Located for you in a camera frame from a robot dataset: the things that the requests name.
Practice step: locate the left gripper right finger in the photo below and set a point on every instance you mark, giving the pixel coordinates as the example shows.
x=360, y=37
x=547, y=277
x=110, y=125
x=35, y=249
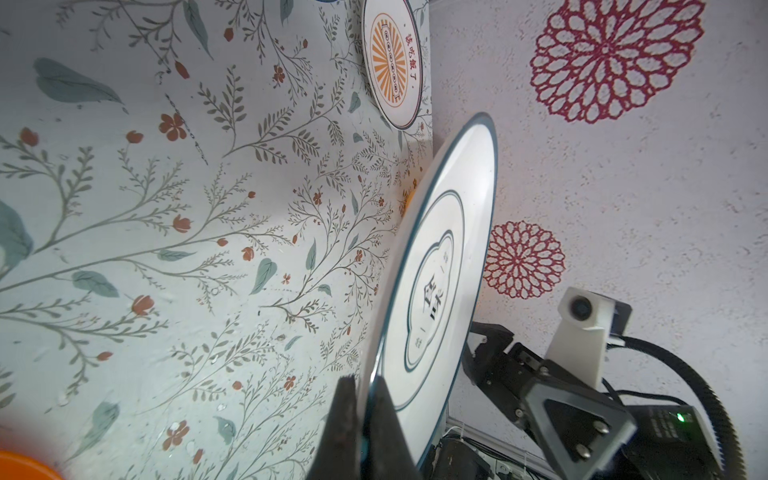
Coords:
x=387, y=455

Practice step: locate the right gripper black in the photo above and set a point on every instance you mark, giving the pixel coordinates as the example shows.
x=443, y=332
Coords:
x=580, y=431

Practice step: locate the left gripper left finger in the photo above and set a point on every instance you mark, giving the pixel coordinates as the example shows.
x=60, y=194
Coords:
x=337, y=453

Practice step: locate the white flower outline plate front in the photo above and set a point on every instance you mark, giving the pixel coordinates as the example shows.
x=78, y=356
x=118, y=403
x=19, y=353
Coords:
x=429, y=291

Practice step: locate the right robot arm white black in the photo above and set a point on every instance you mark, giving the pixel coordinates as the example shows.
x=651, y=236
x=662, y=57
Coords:
x=674, y=441

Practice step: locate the orange plastic plate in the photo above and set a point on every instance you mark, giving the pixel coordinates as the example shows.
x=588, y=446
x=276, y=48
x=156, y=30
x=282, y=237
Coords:
x=18, y=467

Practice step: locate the orange sunburst plate right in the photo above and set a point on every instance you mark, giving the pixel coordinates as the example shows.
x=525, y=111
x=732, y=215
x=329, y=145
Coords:
x=393, y=59

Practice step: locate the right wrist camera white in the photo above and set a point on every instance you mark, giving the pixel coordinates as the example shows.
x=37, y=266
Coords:
x=588, y=321

